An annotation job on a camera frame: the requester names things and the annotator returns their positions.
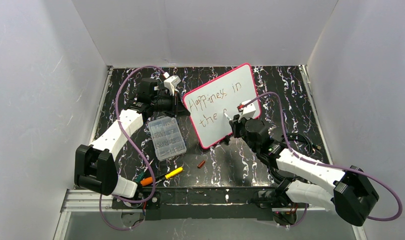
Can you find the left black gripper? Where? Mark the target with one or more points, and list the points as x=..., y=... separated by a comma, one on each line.
x=175, y=105

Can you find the orange handled screwdriver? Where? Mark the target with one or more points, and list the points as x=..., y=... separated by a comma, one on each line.
x=150, y=180

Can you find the pink framed whiteboard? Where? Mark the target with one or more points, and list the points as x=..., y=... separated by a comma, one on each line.
x=209, y=103

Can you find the clear plastic screw box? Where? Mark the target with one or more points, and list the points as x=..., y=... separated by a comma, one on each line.
x=167, y=138

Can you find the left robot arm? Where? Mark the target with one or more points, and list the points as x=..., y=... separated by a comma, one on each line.
x=95, y=167

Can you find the aluminium frame rail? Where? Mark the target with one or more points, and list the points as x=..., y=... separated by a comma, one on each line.
x=193, y=213

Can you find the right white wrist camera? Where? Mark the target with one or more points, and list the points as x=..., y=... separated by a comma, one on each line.
x=246, y=110

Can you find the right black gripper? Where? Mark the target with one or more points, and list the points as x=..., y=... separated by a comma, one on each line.
x=235, y=125

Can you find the brown marker cap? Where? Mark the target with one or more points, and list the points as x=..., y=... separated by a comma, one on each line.
x=201, y=164

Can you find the yellow handled screwdriver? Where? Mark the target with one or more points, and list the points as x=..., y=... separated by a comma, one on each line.
x=168, y=175

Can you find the wire whiteboard stand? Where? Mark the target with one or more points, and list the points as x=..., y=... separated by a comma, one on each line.
x=227, y=140

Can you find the green handled screwdriver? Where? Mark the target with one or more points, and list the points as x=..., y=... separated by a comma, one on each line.
x=141, y=175

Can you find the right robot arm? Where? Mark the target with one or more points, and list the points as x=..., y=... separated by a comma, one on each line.
x=347, y=192

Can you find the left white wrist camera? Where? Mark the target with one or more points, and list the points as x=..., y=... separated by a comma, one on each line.
x=171, y=83

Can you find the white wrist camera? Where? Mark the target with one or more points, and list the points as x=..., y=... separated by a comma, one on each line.
x=246, y=110
x=171, y=83

